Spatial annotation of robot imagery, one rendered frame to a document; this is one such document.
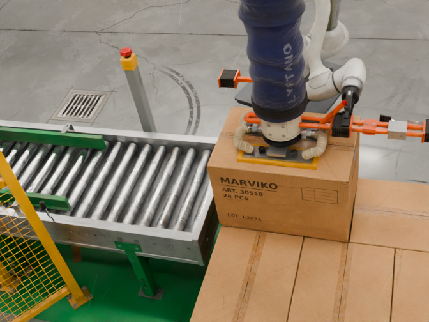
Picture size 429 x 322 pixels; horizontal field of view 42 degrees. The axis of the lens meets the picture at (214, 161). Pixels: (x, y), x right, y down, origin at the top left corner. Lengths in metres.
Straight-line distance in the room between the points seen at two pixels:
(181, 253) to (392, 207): 1.02
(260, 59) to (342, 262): 0.99
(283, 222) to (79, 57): 3.11
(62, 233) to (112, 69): 2.23
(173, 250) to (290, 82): 1.05
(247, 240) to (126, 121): 1.94
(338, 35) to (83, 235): 1.64
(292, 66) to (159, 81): 2.59
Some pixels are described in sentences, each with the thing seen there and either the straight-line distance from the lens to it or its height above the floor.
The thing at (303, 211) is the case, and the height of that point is 0.74.
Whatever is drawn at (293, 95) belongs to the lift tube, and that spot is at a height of 1.27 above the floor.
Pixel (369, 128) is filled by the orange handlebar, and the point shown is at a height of 1.10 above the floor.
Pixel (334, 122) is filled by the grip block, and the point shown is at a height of 1.10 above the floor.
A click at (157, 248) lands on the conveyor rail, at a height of 0.49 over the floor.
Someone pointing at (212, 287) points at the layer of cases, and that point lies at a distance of 2.49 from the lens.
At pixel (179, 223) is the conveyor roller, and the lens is 2.73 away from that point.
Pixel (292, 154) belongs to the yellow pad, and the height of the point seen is 1.00.
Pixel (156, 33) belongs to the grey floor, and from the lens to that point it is 5.21.
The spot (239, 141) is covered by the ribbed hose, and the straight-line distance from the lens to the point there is 2.35.
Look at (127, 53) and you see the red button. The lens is 3.04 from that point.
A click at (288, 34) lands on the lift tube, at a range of 2.01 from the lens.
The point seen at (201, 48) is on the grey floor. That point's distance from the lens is 4.87.
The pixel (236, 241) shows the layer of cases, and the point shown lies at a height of 0.54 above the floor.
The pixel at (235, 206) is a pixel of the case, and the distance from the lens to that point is 2.53.
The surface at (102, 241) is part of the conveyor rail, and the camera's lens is 2.87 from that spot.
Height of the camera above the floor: 2.62
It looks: 44 degrees down
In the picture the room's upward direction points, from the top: 12 degrees counter-clockwise
